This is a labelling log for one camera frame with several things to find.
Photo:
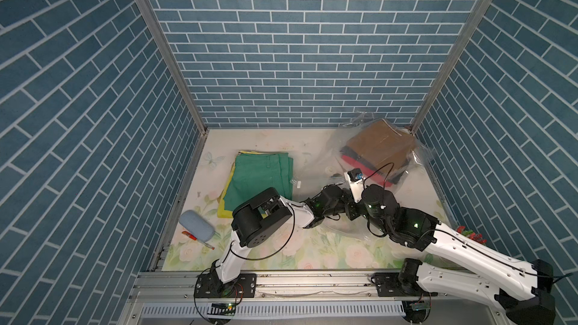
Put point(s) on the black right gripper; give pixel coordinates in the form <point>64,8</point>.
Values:
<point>349,210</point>

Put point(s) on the dark green garment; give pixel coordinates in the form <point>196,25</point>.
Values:
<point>259,178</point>

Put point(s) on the neon yellow garment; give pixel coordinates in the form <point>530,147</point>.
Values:
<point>226,198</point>

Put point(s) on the clear plastic vacuum bag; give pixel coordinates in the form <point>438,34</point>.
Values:
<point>403,225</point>

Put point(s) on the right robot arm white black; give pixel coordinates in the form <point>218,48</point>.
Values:
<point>523,290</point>

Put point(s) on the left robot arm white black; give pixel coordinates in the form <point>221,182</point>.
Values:
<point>257,219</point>

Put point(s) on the red folded garment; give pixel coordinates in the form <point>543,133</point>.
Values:
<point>367,171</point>

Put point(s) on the black folded garment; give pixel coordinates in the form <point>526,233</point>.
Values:
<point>392,177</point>

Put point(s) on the brown folded garment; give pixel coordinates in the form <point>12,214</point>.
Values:
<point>382,143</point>

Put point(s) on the cup of coloured clips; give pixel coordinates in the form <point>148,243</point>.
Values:
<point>470,234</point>

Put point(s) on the grey blue small object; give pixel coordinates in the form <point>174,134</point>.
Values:
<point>197,226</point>

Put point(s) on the red capped small pen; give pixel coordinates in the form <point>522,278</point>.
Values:
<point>192,237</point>

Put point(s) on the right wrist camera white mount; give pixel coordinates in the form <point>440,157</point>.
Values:
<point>371,189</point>

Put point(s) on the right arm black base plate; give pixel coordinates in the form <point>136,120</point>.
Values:
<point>388,285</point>

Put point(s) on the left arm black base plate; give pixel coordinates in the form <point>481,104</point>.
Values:
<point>209,286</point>

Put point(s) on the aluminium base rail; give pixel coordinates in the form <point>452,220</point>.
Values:
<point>288,295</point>

